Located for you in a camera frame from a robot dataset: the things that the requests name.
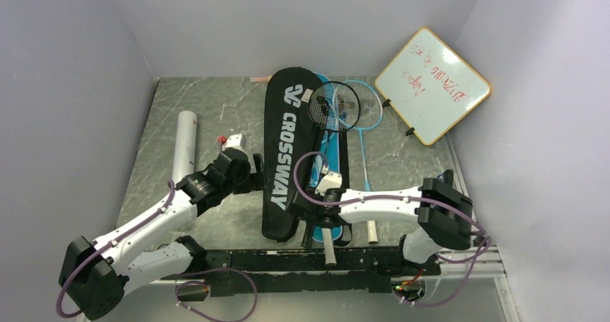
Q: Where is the white shuttlecock tube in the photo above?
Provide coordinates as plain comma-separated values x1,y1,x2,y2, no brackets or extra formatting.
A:
172,111,197,183

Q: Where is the black racket cover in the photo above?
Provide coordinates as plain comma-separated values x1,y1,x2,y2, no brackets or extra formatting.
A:
261,67,322,242

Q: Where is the black badminton racket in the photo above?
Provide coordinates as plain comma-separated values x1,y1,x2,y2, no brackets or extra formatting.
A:
300,80,362,249

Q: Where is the blue white badminton racket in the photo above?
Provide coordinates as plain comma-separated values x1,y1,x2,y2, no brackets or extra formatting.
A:
332,79,384,244

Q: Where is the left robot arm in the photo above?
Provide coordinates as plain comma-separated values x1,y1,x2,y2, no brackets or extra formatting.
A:
55,134,261,321

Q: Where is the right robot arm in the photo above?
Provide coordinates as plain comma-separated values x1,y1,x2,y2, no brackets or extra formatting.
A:
296,170,482,275

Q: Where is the blue racket cover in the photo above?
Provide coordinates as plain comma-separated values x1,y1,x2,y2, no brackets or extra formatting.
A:
309,72,343,243

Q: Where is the white dry erase board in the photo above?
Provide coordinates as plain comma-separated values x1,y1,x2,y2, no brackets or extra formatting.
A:
375,27,492,146

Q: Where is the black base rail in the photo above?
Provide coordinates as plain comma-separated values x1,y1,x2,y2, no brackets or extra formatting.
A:
171,246,441,297

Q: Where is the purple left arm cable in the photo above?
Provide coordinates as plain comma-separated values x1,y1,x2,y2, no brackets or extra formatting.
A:
55,179,258,322

